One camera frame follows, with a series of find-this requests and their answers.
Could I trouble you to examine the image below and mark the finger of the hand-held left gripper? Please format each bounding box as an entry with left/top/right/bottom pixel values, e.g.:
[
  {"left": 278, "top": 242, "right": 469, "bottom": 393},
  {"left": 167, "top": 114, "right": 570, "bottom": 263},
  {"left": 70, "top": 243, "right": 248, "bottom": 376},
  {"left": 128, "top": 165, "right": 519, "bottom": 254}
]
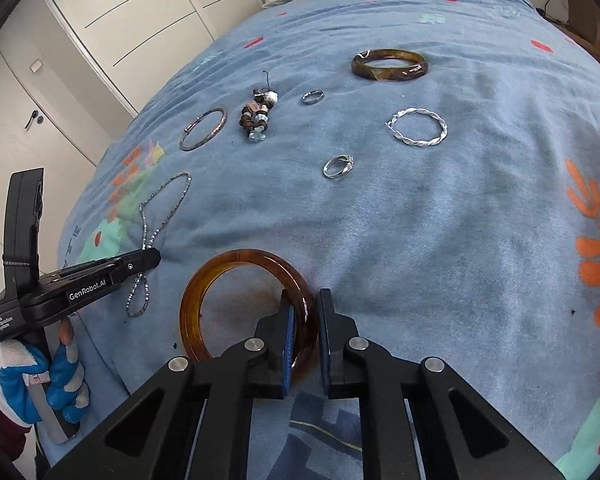
[
  {"left": 55, "top": 257, "right": 128, "bottom": 278},
  {"left": 39, "top": 247, "right": 162, "bottom": 292}
]

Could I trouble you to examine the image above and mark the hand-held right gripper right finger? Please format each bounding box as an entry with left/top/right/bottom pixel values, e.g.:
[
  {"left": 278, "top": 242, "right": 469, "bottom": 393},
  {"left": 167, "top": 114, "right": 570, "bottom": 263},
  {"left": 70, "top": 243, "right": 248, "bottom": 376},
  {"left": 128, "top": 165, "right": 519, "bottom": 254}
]
[{"left": 317, "top": 288, "right": 566, "bottom": 480}]

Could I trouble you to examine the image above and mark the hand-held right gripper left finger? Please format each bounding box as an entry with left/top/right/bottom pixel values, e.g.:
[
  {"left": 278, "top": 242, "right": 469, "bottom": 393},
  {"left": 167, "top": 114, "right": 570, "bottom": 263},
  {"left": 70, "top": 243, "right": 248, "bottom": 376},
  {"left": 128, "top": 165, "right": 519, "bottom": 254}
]
[{"left": 45, "top": 290, "right": 296, "bottom": 480}]

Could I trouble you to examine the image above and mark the silver bead chain necklace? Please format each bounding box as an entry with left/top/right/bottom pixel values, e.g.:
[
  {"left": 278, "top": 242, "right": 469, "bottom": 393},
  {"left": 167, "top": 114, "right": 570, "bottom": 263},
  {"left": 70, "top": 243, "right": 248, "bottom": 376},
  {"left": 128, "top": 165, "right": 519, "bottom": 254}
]
[{"left": 126, "top": 171, "right": 192, "bottom": 318}]

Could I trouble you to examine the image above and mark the amber translucent bangle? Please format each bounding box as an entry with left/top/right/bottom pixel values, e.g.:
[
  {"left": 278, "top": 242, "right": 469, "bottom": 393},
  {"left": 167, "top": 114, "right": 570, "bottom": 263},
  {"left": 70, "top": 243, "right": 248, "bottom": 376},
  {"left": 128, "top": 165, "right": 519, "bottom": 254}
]
[{"left": 179, "top": 249, "right": 313, "bottom": 381}]

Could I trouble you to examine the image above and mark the thin metal bangle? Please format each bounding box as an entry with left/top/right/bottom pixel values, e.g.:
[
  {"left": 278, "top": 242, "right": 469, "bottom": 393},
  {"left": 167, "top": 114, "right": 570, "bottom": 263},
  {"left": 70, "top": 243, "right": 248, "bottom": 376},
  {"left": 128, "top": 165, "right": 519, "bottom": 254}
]
[{"left": 179, "top": 107, "right": 228, "bottom": 151}]

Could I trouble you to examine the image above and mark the brown beaded bracelet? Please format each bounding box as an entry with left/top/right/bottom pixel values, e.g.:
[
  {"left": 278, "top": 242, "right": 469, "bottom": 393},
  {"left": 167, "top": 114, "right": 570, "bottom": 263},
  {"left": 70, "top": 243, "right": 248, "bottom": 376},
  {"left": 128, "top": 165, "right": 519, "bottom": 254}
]
[{"left": 238, "top": 70, "right": 280, "bottom": 142}]

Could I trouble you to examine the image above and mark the silver ring with stone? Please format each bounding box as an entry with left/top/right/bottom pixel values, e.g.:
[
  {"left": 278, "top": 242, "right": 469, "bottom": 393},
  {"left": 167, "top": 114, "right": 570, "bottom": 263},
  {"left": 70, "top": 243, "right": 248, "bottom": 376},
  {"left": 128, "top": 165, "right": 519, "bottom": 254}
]
[{"left": 322, "top": 154, "right": 357, "bottom": 179}]

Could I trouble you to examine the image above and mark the silver twisted bracelet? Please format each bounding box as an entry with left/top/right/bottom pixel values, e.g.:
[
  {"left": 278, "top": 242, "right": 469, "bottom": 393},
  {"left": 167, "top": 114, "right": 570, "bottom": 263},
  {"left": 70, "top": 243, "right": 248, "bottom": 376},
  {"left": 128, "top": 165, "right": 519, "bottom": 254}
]
[{"left": 385, "top": 108, "right": 450, "bottom": 148}]

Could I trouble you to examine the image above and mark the dark brown bangle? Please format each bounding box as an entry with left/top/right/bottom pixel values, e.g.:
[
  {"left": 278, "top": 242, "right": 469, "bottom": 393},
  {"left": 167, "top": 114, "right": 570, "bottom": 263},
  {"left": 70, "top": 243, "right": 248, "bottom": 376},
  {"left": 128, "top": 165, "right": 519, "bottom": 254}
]
[{"left": 351, "top": 48, "right": 429, "bottom": 82}]

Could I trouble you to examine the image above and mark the person's left forearm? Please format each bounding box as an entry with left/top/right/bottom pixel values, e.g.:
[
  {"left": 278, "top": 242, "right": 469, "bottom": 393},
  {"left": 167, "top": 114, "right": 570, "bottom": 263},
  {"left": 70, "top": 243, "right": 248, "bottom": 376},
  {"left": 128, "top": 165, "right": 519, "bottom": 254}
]
[{"left": 0, "top": 367, "right": 28, "bottom": 466}]

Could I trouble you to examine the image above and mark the person's left hand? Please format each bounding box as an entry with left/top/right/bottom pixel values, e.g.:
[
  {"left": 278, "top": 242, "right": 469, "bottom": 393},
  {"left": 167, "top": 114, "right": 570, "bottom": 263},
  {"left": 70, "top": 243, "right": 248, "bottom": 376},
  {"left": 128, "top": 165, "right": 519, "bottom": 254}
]
[{"left": 0, "top": 317, "right": 88, "bottom": 428}]

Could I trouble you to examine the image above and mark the white door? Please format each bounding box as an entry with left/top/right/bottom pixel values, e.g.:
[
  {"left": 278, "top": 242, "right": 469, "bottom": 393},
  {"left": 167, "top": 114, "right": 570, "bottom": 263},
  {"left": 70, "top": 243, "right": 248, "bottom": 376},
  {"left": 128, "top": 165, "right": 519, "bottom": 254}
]
[{"left": 0, "top": 40, "right": 113, "bottom": 256}]

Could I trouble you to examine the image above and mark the printed blue blanket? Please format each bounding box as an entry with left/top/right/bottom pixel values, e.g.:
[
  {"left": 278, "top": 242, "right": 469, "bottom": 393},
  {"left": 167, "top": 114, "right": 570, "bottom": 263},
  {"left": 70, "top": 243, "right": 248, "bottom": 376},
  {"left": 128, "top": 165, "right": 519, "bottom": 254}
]
[{"left": 55, "top": 0, "right": 600, "bottom": 480}]

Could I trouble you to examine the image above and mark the white wardrobe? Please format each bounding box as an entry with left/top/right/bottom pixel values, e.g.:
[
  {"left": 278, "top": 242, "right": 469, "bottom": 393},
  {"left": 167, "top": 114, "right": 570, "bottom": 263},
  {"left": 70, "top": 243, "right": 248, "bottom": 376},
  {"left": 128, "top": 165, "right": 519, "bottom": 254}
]
[{"left": 40, "top": 0, "right": 281, "bottom": 121}]

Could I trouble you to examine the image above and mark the wooden dresser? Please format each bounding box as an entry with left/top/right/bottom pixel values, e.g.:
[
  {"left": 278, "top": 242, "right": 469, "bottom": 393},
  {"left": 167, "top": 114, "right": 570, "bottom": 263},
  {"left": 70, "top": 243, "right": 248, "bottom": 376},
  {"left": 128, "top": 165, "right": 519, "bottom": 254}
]
[{"left": 565, "top": 0, "right": 600, "bottom": 61}]

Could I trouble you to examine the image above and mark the black cable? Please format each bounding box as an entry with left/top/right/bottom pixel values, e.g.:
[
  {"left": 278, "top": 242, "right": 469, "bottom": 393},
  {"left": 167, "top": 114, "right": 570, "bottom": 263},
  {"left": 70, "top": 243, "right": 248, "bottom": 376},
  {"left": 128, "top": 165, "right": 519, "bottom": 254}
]
[{"left": 535, "top": 0, "right": 571, "bottom": 26}]

